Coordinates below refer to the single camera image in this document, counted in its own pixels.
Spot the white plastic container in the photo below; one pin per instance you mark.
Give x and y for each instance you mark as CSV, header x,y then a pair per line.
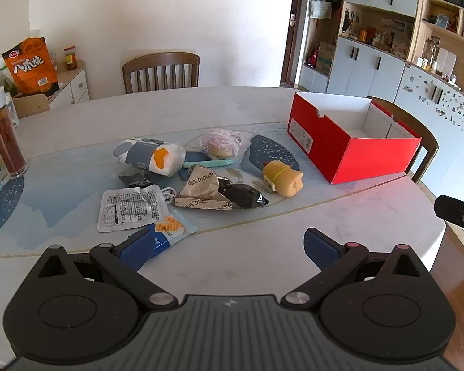
x,y
446,62

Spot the clear jar white lid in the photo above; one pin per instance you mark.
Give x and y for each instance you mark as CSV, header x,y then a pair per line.
x,y
6,143

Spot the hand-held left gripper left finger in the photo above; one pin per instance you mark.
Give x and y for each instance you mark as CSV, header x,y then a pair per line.
x,y
135,251

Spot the printed cardboard box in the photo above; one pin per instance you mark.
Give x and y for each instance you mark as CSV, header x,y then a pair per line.
x,y
325,58

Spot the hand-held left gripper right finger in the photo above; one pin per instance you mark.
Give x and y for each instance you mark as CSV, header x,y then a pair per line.
x,y
321,249

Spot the grey white packet orange spot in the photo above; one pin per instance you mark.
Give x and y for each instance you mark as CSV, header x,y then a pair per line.
x,y
147,154

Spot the dark wooden chair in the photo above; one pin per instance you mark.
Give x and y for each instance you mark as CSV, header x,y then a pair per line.
x,y
158,60

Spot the light wooden chair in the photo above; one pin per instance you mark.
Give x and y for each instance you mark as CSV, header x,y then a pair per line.
x,y
413,123

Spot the orange snack bag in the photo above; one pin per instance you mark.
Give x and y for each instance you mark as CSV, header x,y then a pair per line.
x,y
31,65

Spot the teal plastic utensil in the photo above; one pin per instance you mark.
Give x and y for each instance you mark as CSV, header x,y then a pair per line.
x,y
216,163

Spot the white side cabinet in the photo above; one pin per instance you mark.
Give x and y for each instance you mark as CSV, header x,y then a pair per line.
x,y
77,85

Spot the small black crumpled packet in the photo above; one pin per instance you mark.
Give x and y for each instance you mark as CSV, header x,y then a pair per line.
x,y
135,180

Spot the red cardboard box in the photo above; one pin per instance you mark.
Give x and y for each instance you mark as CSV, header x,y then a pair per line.
x,y
332,150

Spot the yellow duck toy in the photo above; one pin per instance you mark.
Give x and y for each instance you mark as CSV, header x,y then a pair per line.
x,y
282,179

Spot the green white bag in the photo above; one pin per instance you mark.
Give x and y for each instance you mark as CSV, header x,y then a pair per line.
x,y
0,71

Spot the red toy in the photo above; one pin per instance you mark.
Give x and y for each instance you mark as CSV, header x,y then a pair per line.
x,y
313,58

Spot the bread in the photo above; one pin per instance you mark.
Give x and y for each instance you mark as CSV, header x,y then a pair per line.
x,y
222,143

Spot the white marble desktop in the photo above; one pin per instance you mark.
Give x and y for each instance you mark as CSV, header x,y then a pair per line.
x,y
332,220

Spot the blue orange snack packet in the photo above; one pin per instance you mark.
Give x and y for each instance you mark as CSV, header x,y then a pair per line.
x,y
174,226

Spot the hanging tote bag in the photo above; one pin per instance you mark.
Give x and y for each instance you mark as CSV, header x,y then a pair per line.
x,y
319,7

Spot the white wooden wall cabinet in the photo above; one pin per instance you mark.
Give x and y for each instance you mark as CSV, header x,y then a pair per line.
x,y
371,62

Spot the brown cardboard box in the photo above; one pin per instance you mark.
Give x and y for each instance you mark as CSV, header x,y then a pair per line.
x,y
31,106

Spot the dark wooden door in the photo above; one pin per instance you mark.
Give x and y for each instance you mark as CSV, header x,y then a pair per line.
x,y
294,54

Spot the silver foil packet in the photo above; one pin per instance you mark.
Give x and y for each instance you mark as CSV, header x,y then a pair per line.
x,y
201,189

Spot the black snack packet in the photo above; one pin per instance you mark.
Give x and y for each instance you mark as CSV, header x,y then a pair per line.
x,y
241,195

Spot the blue printed table mat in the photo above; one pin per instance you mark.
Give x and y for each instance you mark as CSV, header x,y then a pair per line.
x,y
77,170

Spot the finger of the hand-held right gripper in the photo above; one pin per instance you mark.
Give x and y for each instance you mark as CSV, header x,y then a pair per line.
x,y
452,208

